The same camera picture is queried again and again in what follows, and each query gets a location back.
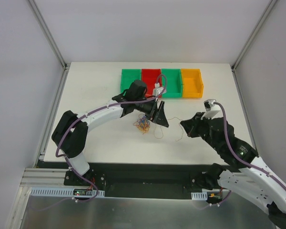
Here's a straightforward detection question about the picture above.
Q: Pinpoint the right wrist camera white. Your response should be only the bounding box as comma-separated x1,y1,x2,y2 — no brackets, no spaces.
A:
201,99,221,120

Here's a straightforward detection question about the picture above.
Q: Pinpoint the white cable duct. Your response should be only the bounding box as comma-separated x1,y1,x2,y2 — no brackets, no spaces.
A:
191,192,208,201
31,187,105,198

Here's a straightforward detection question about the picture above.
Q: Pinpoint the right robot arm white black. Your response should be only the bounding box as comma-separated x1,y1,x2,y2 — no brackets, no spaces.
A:
180,112,286,229

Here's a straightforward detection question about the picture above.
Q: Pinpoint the red plastic bin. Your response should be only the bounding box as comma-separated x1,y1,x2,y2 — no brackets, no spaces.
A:
141,69,161,97

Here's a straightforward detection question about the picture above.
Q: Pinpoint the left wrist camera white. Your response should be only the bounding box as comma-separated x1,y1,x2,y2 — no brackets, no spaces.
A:
152,83,166,97

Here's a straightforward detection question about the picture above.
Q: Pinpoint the green plastic bin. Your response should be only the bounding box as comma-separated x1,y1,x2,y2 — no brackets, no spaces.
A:
161,69,183,99
120,69,141,93

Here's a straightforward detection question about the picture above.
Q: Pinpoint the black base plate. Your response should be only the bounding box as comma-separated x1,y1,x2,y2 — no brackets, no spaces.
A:
35,162,263,198

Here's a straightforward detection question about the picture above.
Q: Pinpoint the aluminium frame rail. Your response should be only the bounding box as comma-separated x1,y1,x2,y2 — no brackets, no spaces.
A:
20,167,70,187

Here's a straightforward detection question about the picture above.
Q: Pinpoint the left white cable duct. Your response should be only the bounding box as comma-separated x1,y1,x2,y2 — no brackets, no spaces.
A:
31,187,105,198

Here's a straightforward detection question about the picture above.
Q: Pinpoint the multicolour cable bundle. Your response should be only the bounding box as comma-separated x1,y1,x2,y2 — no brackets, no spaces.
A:
133,113,151,135

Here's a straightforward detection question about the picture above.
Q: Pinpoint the yellow plastic bin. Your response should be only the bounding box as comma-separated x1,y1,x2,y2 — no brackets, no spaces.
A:
181,69,204,99

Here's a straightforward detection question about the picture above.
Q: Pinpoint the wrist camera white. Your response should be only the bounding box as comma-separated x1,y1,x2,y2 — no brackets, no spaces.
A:
201,99,221,120
152,83,166,97

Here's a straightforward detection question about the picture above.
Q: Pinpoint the right white cable duct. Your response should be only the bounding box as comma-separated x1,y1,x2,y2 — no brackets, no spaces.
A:
191,192,208,201

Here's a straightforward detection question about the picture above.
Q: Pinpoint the green plastic bin left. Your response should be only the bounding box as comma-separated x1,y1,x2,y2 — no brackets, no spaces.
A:
120,69,141,93

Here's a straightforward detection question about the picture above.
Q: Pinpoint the green plastic bin right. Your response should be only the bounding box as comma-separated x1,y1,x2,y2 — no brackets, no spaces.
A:
161,69,183,99

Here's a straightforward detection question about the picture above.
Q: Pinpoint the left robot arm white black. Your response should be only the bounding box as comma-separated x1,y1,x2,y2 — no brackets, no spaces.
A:
51,80,169,186

